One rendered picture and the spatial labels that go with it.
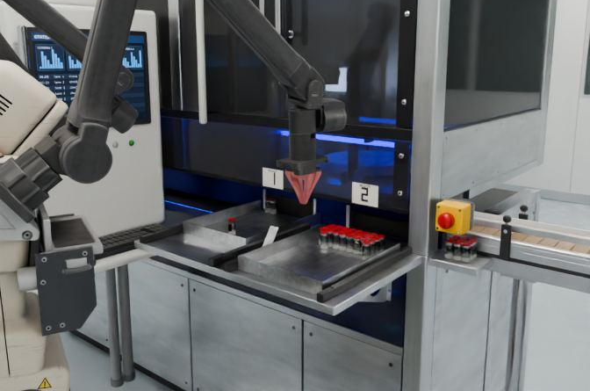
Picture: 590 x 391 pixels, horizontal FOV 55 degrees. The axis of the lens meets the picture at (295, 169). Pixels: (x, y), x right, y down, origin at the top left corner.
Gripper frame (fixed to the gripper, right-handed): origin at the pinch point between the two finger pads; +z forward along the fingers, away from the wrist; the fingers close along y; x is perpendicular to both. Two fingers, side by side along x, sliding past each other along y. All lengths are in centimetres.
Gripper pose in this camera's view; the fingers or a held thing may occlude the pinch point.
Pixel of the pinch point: (303, 199)
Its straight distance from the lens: 122.4
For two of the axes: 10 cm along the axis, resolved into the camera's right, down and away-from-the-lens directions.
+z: 0.2, 9.8, 2.0
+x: -7.6, -1.2, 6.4
